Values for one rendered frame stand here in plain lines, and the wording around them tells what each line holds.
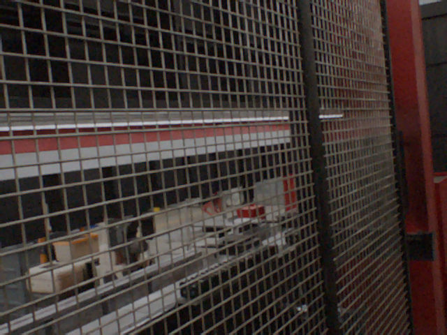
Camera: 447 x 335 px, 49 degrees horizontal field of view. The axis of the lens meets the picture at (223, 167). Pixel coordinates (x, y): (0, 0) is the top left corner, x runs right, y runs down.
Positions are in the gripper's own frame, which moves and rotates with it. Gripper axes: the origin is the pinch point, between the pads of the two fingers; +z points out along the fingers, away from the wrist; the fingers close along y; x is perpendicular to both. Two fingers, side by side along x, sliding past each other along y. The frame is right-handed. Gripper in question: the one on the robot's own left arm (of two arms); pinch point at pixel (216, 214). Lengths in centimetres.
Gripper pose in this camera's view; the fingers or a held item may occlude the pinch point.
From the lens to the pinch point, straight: 238.4
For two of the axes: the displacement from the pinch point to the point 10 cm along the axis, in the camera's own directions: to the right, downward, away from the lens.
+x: -6.7, 5.3, 5.2
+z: 5.0, 8.4, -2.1
